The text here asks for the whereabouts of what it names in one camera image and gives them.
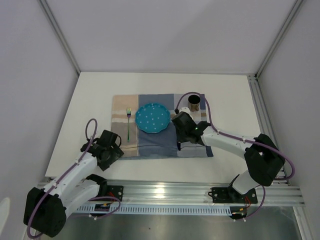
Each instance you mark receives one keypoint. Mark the aluminium mounting rail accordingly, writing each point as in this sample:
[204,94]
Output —
[196,194]

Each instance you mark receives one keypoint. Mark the purple teal fork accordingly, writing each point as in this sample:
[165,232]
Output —
[128,114]

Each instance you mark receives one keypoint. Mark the left aluminium frame post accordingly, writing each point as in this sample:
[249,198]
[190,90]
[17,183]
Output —
[48,13]

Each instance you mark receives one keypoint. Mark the blue beige checked cloth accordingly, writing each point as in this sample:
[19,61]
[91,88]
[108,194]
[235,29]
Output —
[152,145]

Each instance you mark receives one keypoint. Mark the purple knife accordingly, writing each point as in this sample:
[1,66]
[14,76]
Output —
[179,146]

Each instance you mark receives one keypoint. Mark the white slotted cable duct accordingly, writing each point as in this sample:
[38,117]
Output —
[141,209]

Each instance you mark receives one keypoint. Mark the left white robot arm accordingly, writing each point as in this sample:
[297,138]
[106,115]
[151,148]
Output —
[48,208]

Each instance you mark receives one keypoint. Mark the right aluminium frame post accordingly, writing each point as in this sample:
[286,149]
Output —
[285,26]

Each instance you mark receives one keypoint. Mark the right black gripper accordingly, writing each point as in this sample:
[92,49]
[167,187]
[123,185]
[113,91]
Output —
[180,138]

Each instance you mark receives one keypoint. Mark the teal dotted plate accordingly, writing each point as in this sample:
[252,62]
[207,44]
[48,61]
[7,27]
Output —
[152,118]

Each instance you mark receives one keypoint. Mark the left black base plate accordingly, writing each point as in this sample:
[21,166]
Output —
[116,191]

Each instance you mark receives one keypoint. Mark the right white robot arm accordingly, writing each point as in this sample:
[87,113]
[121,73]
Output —
[262,158]

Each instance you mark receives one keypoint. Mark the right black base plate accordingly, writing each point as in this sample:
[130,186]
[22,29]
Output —
[227,195]

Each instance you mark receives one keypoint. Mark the brown mug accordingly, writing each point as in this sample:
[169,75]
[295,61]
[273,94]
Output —
[194,103]

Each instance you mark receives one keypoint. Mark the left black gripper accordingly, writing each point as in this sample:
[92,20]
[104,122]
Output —
[116,153]

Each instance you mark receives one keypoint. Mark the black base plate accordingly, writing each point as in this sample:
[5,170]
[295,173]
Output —
[116,191]
[227,195]

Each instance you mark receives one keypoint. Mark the aluminium frame post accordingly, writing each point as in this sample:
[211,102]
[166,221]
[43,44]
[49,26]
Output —
[48,13]
[285,26]

